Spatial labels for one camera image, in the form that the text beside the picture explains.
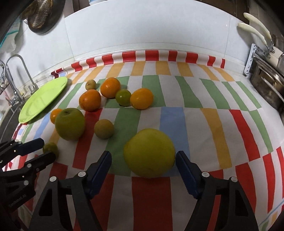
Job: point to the white handled utensil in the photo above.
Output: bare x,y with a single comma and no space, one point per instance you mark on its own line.
266,35
252,30

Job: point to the black wok pan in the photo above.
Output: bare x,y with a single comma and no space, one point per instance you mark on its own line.
56,12

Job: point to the small green fruit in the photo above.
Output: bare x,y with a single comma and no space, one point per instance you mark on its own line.
51,147

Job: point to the wire sink caddy basket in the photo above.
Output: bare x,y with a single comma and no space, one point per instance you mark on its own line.
4,83

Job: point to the metal colander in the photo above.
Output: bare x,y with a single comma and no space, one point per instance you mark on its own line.
41,14

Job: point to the small orange mandarin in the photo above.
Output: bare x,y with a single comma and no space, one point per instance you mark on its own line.
54,115

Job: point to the white handled utensil upper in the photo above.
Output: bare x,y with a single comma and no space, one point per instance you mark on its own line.
266,35

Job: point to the white dish rack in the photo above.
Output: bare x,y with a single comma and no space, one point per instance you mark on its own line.
249,61

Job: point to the yellow orange right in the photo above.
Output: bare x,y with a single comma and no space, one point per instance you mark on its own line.
142,99

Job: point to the large chrome pull faucet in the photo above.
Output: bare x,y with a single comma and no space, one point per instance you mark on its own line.
11,93

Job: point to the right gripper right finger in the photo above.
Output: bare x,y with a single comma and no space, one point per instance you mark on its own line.
235,211

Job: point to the lime green plate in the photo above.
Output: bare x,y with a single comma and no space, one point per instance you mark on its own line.
45,95

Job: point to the striped colourful tablecloth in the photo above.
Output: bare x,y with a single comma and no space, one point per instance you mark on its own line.
214,115

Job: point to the green apple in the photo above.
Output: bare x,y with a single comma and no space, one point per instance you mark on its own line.
70,124

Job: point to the small brownish kiwi fruit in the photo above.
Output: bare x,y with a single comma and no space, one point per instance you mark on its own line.
90,85

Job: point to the tissue paper package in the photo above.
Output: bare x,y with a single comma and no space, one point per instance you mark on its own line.
9,44

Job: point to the yellowish brown round fruit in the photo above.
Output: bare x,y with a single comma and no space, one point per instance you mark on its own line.
104,129

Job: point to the white handled utensil lower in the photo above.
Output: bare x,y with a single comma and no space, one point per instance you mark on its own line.
252,30

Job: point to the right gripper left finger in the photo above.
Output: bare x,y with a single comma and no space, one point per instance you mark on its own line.
51,212

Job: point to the green tangerine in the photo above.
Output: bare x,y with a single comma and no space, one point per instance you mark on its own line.
123,97

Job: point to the stainless steel pot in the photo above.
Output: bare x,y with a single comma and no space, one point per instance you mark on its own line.
267,82

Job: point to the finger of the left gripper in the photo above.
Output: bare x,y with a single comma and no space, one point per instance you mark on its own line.
32,166
12,149

